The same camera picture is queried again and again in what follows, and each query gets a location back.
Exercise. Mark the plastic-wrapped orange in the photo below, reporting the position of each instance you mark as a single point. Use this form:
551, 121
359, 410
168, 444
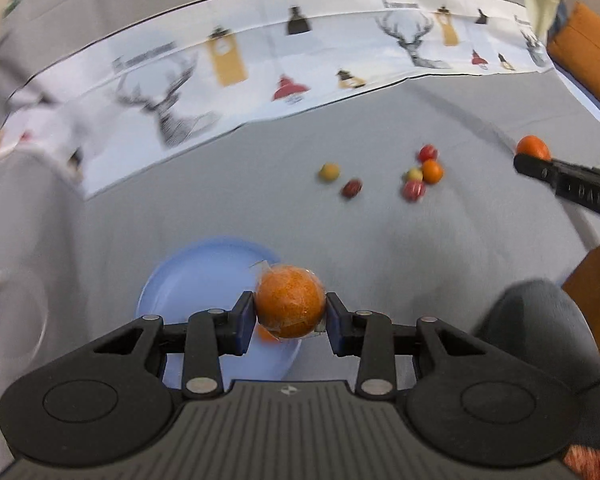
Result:
290, 300

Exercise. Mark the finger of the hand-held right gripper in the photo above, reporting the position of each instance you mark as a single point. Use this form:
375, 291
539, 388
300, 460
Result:
565, 180

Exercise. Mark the small pale yellow fruit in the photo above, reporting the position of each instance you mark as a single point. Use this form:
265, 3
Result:
413, 174

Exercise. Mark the light blue plate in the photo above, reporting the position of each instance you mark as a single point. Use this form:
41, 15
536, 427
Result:
195, 280

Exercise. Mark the mandarin orange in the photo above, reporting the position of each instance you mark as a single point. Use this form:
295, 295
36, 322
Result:
532, 147

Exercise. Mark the yellow-green round fruit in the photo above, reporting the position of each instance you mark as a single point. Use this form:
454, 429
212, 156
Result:
329, 172

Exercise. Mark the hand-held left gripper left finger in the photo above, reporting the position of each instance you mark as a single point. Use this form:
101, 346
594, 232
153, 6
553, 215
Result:
245, 321

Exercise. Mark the red apple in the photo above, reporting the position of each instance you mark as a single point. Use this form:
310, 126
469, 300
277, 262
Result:
428, 152

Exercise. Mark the deer printed white cloth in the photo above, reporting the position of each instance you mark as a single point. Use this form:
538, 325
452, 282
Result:
260, 75

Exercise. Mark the orange pillow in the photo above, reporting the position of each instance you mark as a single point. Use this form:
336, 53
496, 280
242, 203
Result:
585, 55

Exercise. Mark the orange patterned cloth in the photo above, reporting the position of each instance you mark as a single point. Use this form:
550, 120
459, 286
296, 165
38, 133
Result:
590, 462

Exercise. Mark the brown wooden board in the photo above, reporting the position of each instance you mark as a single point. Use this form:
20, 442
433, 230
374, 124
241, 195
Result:
595, 280

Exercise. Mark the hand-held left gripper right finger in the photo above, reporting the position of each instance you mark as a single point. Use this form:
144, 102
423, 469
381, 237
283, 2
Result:
333, 326

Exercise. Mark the plastic-wrapped red fruit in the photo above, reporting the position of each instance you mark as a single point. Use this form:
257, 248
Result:
413, 191

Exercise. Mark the dark red date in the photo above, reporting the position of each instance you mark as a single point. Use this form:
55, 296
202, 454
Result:
352, 188

